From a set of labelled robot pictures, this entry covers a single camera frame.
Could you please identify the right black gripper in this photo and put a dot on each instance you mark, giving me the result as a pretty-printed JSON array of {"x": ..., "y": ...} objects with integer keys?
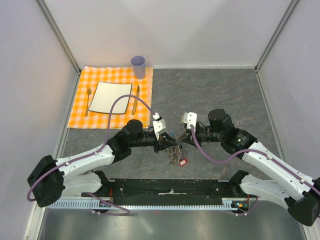
[{"x": 187, "y": 137}]

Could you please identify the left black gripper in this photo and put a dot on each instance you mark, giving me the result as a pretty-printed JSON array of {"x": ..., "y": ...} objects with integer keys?
[{"x": 165, "y": 141}]

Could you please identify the metal keyring plate blue handle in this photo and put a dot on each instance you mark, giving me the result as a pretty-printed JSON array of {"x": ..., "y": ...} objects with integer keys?
[{"x": 174, "y": 152}]

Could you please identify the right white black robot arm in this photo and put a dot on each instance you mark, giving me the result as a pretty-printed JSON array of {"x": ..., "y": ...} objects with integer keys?
[{"x": 293, "y": 190}]

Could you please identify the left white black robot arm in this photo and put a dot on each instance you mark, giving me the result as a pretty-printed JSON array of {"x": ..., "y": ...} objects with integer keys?
[{"x": 53, "y": 178}]

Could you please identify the red key tag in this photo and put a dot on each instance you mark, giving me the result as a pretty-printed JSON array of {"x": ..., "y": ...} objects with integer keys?
[{"x": 183, "y": 162}]

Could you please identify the gold knife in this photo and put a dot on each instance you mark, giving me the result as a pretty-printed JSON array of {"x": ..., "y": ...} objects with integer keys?
[{"x": 137, "y": 94}]

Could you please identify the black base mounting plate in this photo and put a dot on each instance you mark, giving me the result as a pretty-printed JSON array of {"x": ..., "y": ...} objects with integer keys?
[{"x": 168, "y": 191}]

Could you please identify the white square plate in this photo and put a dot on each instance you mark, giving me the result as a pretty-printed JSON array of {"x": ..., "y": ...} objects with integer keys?
[{"x": 106, "y": 94}]

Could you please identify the lavender plastic cup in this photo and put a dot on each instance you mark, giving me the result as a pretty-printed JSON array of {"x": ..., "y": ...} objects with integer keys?
[{"x": 139, "y": 66}]

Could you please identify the orange checkered cloth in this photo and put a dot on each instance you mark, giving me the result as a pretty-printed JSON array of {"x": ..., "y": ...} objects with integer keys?
[{"x": 121, "y": 110}]

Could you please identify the gold fork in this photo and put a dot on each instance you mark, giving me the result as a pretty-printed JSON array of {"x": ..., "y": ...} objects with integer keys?
[{"x": 89, "y": 91}]

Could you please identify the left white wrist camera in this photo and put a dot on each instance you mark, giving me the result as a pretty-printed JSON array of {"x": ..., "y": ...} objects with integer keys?
[{"x": 159, "y": 127}]

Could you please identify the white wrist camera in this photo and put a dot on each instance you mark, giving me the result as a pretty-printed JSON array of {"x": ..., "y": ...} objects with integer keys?
[
  {"x": 189, "y": 120},
  {"x": 159, "y": 127}
]

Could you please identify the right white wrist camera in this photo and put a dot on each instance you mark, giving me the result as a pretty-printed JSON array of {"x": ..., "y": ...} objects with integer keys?
[{"x": 189, "y": 120}]

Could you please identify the slotted cable duct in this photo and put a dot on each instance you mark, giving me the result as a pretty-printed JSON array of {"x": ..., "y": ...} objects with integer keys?
[{"x": 94, "y": 204}]

